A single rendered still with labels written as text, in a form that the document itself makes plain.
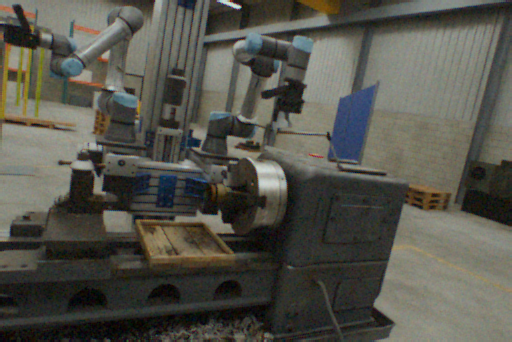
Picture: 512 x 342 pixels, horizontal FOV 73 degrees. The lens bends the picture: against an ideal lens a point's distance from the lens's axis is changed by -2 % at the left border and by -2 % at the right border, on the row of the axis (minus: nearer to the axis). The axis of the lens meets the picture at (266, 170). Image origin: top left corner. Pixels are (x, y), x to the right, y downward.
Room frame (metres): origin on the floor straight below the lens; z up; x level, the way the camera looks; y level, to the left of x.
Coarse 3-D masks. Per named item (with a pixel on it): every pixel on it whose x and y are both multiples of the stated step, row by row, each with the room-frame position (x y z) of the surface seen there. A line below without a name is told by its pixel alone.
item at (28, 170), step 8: (0, 16) 4.61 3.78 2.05; (16, 24) 4.74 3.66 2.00; (32, 24) 4.83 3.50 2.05; (0, 80) 4.64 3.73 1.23; (0, 88) 4.64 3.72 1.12; (0, 96) 4.65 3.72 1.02; (0, 104) 4.65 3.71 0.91; (0, 112) 4.65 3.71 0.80; (0, 120) 4.66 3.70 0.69; (0, 128) 4.66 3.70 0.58; (0, 136) 4.67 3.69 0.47; (0, 144) 4.68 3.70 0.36; (0, 168) 4.71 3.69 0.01; (8, 168) 4.78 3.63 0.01; (16, 168) 4.86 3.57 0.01; (24, 168) 4.95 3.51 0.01; (32, 168) 5.03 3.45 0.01
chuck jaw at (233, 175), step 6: (228, 168) 1.44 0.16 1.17; (234, 168) 1.42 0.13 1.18; (228, 174) 1.39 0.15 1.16; (234, 174) 1.41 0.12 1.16; (240, 174) 1.42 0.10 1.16; (222, 180) 1.37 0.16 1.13; (228, 180) 1.38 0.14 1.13; (234, 180) 1.39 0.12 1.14; (240, 180) 1.41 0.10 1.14; (228, 186) 1.37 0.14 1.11; (234, 186) 1.38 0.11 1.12; (240, 186) 1.39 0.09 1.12
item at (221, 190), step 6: (210, 186) 1.31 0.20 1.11; (216, 186) 1.32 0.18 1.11; (222, 186) 1.33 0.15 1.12; (204, 192) 1.34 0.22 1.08; (210, 192) 1.29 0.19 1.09; (216, 192) 1.30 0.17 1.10; (222, 192) 1.31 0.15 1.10; (204, 198) 1.33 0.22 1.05; (210, 198) 1.29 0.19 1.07; (216, 198) 1.30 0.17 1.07; (222, 198) 1.31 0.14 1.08; (216, 204) 1.31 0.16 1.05; (222, 204) 1.32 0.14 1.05
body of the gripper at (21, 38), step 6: (12, 24) 1.43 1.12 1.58; (6, 30) 1.45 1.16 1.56; (12, 30) 1.43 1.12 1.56; (18, 30) 1.44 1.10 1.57; (24, 30) 1.47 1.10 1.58; (36, 30) 1.50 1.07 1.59; (6, 36) 1.42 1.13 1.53; (12, 36) 1.44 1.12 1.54; (18, 36) 1.44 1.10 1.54; (24, 36) 1.48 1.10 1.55; (30, 36) 1.49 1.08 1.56; (36, 36) 1.50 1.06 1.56; (6, 42) 1.45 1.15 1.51; (12, 42) 1.46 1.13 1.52; (18, 42) 1.45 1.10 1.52; (24, 42) 1.48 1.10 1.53; (30, 42) 1.49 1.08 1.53; (36, 42) 1.50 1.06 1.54; (30, 48) 1.50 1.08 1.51; (36, 48) 1.51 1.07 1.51
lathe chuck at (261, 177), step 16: (240, 160) 1.44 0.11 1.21; (256, 160) 1.38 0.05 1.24; (256, 176) 1.30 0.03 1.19; (272, 176) 1.33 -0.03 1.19; (256, 192) 1.28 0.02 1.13; (272, 192) 1.29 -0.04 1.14; (240, 208) 1.37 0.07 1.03; (256, 208) 1.26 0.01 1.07; (272, 208) 1.28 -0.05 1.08; (240, 224) 1.35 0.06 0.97; (256, 224) 1.27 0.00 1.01; (272, 224) 1.31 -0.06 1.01
